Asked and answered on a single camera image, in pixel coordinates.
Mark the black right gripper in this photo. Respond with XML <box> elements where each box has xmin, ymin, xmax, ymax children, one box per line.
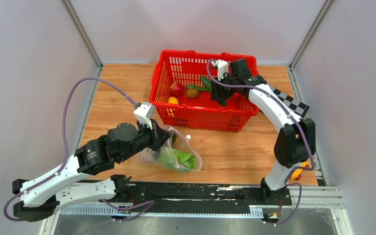
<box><xmin>211</xmin><ymin>73</ymin><xmax>238</xmax><ymax>103</ymax></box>

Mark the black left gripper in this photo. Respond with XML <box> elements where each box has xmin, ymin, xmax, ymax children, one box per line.
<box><xmin>118</xmin><ymin>117</ymin><xmax>174</xmax><ymax>163</ymax></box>

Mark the dark green cucumber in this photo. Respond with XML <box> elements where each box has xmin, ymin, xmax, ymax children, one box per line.
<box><xmin>172</xmin><ymin>133</ymin><xmax>178</xmax><ymax>145</ymax></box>
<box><xmin>201</xmin><ymin>76</ymin><xmax>227</xmax><ymax>106</ymax></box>

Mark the clear zip top bag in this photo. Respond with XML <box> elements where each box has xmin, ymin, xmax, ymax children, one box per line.
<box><xmin>136</xmin><ymin>125</ymin><xmax>202</xmax><ymax>173</ymax></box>

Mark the green white napa cabbage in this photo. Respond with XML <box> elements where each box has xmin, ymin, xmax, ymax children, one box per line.
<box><xmin>157</xmin><ymin>147</ymin><xmax>197</xmax><ymax>172</ymax></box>

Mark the yellow lemon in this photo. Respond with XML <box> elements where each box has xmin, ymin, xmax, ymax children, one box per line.
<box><xmin>167</xmin><ymin>97</ymin><xmax>179</xmax><ymax>105</ymax></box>

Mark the red apple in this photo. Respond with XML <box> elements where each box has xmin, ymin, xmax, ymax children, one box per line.
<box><xmin>231</xmin><ymin>93</ymin><xmax>240</xmax><ymax>100</ymax></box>
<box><xmin>169</xmin><ymin>82</ymin><xmax>184</xmax><ymax>97</ymax></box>

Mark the brown yellow fruit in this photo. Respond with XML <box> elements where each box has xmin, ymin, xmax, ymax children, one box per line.
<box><xmin>186</xmin><ymin>89</ymin><xmax>199</xmax><ymax>99</ymax></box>

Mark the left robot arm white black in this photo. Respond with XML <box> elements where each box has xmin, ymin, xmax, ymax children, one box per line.
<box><xmin>12</xmin><ymin>120</ymin><xmax>173</xmax><ymax>222</ymax></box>

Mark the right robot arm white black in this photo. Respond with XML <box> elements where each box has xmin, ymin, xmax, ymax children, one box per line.
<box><xmin>206</xmin><ymin>59</ymin><xmax>316</xmax><ymax>205</ymax></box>

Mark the green chili pepper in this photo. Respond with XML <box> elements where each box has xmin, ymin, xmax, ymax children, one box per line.
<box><xmin>187</xmin><ymin>85</ymin><xmax>208</xmax><ymax>92</ymax></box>

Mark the red plastic shopping basket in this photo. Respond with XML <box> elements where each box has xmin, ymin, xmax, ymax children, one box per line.
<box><xmin>149</xmin><ymin>50</ymin><xmax>259</xmax><ymax>132</ymax></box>

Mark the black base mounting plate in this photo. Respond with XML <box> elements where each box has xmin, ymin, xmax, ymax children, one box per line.
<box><xmin>98</xmin><ymin>181</ymin><xmax>292</xmax><ymax>215</ymax></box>

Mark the black white checkerboard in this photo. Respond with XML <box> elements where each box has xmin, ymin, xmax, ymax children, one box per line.
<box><xmin>270</xmin><ymin>86</ymin><xmax>310</xmax><ymax>118</ymax></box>

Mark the yellow orange toy car right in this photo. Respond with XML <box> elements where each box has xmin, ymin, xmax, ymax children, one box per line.
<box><xmin>290</xmin><ymin>161</ymin><xmax>310</xmax><ymax>181</ymax></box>

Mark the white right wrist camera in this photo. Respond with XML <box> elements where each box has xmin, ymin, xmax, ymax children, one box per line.
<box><xmin>211</xmin><ymin>59</ymin><xmax>229</xmax><ymax>81</ymax></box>

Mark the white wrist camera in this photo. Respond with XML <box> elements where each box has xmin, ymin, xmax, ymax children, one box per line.
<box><xmin>134</xmin><ymin>101</ymin><xmax>156</xmax><ymax>129</ymax></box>
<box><xmin>211</xmin><ymin>59</ymin><xmax>229</xmax><ymax>81</ymax></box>

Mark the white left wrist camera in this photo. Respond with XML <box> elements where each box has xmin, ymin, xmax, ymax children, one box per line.
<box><xmin>134</xmin><ymin>101</ymin><xmax>156</xmax><ymax>129</ymax></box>

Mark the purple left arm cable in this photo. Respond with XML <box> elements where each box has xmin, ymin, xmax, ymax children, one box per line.
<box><xmin>3</xmin><ymin>77</ymin><xmax>140</xmax><ymax>222</ymax></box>

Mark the white slotted cable duct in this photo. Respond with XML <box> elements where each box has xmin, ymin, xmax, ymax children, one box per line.
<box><xmin>60</xmin><ymin>204</ymin><xmax>264</xmax><ymax>218</ymax></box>

